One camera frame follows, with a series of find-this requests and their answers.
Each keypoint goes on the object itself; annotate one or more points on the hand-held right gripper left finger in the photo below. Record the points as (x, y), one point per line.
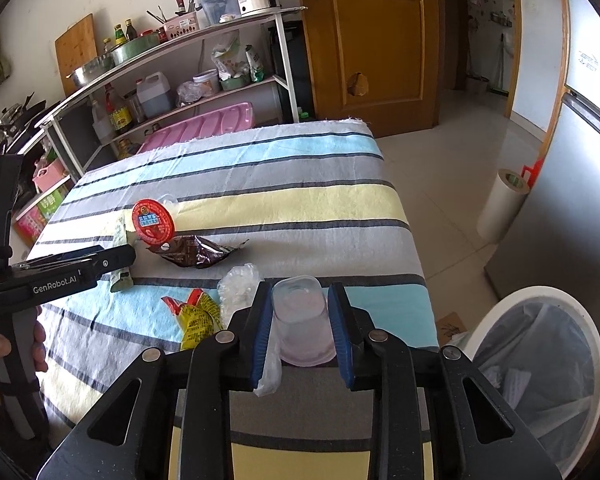
(260, 340)

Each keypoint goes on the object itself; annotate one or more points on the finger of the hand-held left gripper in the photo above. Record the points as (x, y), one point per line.
(75, 254)
(114, 259)

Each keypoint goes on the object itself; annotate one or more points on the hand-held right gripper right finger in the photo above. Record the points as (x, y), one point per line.
(341, 340)

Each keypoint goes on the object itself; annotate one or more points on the clear plastic cup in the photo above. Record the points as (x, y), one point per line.
(302, 320)

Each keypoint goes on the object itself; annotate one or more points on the red round lid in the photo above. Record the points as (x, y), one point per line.
(152, 220)

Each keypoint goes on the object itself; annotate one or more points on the clear plastic bag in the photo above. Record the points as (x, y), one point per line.
(237, 282)

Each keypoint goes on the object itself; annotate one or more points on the yellow snack wrapper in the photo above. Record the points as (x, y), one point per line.
(196, 320)

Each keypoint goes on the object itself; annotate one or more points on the brown foil wrapper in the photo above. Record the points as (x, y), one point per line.
(200, 252)

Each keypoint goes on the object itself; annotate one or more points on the clear plastic bin liner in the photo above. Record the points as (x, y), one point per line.
(540, 360)

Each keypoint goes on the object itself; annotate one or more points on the white trash bin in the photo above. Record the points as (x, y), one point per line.
(592, 360)

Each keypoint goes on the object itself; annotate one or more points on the person's left hand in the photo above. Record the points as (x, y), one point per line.
(39, 340)

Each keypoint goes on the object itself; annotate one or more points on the green printed box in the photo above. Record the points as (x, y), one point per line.
(40, 215)

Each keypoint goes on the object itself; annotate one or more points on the pink plastic basket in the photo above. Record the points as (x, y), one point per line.
(50, 175)

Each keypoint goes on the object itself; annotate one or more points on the brown cardboard sheet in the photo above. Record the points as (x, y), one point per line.
(452, 327)

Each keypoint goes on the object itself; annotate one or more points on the striped tablecloth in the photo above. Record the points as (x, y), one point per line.
(280, 200)

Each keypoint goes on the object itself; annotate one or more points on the cooking oil bottle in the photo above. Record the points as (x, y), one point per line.
(120, 112)

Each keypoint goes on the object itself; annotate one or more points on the dark wok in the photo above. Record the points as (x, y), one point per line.
(17, 115)

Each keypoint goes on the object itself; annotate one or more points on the pink plastic tray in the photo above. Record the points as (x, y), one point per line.
(200, 125)

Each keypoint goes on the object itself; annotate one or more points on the white plastic jug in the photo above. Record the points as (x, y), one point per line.
(154, 96)

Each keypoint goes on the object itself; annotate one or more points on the steel bowl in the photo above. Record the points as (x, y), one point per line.
(90, 74)

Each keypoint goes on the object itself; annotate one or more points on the white lidded container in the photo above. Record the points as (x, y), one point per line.
(206, 82)

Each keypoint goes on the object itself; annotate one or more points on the wooden cutting board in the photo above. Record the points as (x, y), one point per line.
(75, 47)

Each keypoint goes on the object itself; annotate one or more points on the white paper roll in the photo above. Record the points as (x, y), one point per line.
(500, 205)

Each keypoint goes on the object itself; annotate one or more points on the green pot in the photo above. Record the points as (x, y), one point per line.
(135, 50)

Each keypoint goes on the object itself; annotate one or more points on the plastic food bag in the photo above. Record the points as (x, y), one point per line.
(230, 57)

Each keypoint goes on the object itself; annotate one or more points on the green packet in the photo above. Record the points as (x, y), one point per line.
(256, 65)

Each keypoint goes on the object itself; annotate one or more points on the pink utensil holder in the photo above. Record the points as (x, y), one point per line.
(182, 26)

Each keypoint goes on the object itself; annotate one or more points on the red plastic dustpan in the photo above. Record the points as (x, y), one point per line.
(532, 172)

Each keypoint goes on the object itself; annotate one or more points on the white metal shelf rack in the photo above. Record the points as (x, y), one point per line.
(285, 70)

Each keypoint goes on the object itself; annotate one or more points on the black appliance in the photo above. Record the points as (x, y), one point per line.
(290, 70)

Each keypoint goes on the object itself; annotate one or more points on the silver refrigerator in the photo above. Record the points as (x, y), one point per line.
(570, 200)

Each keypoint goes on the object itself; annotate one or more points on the clear plastic storage box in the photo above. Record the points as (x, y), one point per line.
(220, 7)

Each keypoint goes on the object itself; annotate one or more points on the wooden door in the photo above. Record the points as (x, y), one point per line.
(375, 60)

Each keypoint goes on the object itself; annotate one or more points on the grey bucket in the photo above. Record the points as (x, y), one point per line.
(477, 84)

